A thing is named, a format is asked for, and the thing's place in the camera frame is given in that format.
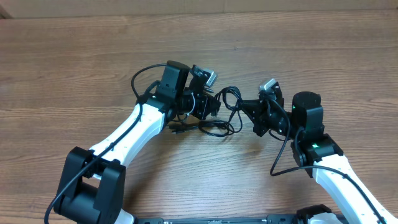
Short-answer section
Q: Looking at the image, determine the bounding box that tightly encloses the black usb cable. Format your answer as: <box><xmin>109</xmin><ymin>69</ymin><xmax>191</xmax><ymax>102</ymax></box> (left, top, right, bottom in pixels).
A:
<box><xmin>169</xmin><ymin>85</ymin><xmax>244</xmax><ymax>138</ymax></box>

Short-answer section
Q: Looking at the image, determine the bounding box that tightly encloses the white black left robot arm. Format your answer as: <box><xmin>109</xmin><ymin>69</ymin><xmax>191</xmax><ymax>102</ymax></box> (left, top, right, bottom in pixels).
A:
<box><xmin>44</xmin><ymin>60</ymin><xmax>220</xmax><ymax>223</ymax></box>

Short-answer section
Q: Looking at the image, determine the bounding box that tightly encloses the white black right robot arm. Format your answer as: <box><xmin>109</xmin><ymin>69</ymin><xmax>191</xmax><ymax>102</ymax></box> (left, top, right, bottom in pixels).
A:
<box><xmin>238</xmin><ymin>80</ymin><xmax>397</xmax><ymax>223</ymax></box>

